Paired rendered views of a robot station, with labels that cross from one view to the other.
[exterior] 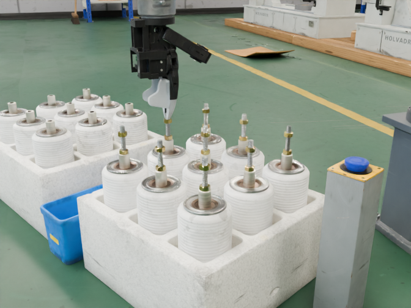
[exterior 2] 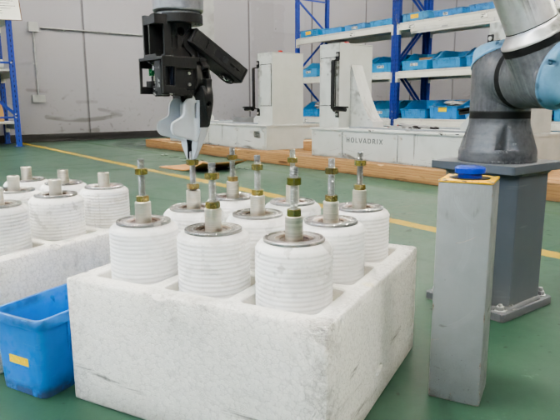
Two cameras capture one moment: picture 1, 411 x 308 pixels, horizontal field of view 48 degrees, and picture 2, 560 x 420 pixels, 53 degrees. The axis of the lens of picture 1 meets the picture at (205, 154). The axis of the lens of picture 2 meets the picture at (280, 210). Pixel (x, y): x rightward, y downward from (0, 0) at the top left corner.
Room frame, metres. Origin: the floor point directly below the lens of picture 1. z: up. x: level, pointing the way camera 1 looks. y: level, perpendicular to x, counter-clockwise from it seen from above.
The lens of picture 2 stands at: (0.09, 0.22, 0.41)
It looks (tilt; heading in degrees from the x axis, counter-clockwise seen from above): 11 degrees down; 342
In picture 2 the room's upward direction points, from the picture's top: straight up
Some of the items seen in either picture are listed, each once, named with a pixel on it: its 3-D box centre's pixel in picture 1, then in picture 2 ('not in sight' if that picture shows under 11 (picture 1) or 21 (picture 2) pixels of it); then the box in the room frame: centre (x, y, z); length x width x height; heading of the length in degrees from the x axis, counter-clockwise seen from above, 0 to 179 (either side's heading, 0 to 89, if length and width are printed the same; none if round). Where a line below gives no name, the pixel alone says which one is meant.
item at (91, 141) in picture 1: (95, 154); (59, 242); (1.18, 0.30, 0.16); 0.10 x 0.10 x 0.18
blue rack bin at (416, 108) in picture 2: not in sight; (426, 108); (5.84, -3.44, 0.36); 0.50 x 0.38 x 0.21; 110
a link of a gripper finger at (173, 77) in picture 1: (170, 78); (199, 98); (0.94, 0.07, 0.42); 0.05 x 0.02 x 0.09; 23
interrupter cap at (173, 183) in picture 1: (161, 184); (213, 230); (0.79, 0.08, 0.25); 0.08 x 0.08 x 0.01
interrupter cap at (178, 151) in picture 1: (168, 151); (193, 207); (0.96, 0.08, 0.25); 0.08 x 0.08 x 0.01
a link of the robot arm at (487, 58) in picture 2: not in sight; (504, 76); (1.02, -0.55, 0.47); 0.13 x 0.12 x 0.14; 175
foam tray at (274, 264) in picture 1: (205, 234); (258, 316); (0.88, 0.00, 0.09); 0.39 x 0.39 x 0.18; 45
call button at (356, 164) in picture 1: (356, 165); (470, 173); (0.72, -0.26, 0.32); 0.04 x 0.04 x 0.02
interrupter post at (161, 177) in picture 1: (161, 177); (212, 220); (0.79, 0.08, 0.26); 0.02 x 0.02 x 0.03
